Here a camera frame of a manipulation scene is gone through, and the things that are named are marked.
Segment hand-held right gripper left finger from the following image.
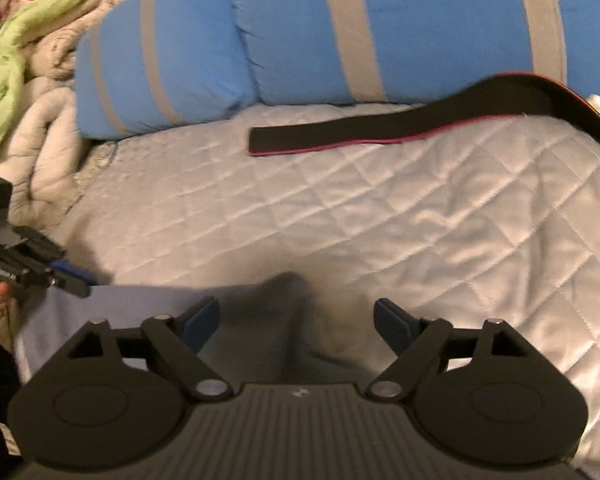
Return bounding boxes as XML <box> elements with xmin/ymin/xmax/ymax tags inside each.
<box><xmin>67</xmin><ymin>296</ymin><xmax>231</xmax><ymax>402</ymax></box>

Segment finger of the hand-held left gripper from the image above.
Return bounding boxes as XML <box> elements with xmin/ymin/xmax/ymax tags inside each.
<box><xmin>50</xmin><ymin>259</ymin><xmax>95</xmax><ymax>300</ymax></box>

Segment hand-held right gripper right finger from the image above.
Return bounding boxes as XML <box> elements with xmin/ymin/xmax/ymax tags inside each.
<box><xmin>366</xmin><ymin>298</ymin><xmax>531</xmax><ymax>402</ymax></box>

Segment grey fleece pants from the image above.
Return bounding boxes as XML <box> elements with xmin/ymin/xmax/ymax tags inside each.
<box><xmin>15</xmin><ymin>272</ymin><xmax>373</xmax><ymax>391</ymax></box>

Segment white quilted comforter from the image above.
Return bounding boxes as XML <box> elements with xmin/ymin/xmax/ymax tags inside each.
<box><xmin>0</xmin><ymin>75</ymin><xmax>91</xmax><ymax>226</ymax></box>

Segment grey quilted bedspread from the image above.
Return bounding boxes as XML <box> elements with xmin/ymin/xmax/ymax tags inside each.
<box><xmin>10</xmin><ymin>105</ymin><xmax>600</xmax><ymax>480</ymax></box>

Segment black belt with red edge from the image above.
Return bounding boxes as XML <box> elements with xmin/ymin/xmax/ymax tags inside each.
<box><xmin>248</xmin><ymin>74</ymin><xmax>600</xmax><ymax>157</ymax></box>

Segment light green blanket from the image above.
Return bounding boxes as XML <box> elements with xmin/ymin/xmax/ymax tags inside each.
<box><xmin>0</xmin><ymin>0</ymin><xmax>131</xmax><ymax>156</ymax></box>

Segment beige fluffy blanket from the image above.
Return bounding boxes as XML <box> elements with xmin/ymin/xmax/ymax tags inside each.
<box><xmin>30</xmin><ymin>0</ymin><xmax>136</xmax><ymax>81</ymax></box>

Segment blue grey-striped pillow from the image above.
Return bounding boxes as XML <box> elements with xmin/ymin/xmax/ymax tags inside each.
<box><xmin>225</xmin><ymin>0</ymin><xmax>571</xmax><ymax>108</ymax></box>
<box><xmin>75</xmin><ymin>0</ymin><xmax>261</xmax><ymax>141</ymax></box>

